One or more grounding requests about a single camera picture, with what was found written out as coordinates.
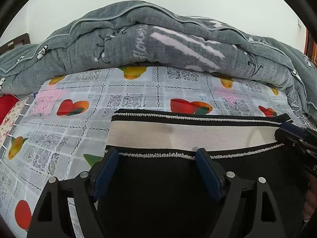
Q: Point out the person's right hand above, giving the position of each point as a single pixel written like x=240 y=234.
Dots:
x=311 y=203

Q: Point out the floral bed sheet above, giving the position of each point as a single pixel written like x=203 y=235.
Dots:
x=11 y=121

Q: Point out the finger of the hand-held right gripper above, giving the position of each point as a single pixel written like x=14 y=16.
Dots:
x=293 y=129
x=284 y=136

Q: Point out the white wall switch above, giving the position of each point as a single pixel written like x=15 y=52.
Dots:
x=299 y=24

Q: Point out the fruit print plastic sheet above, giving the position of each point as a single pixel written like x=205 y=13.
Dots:
x=74 y=119

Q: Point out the brown wooden door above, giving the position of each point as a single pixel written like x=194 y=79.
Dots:
x=311 y=45

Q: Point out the grey flowered quilt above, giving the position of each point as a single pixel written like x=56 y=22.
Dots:
x=158 y=37

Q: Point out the dark wooden headboard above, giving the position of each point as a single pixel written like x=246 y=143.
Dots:
x=15 y=41

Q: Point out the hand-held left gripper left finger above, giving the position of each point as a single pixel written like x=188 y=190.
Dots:
x=106 y=173

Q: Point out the red pillow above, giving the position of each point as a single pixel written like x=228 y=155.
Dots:
x=7 y=105

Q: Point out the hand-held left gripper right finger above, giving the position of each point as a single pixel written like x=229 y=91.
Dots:
x=208 y=176

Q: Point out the black and cream knit garment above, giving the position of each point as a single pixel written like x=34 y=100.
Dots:
x=161 y=198

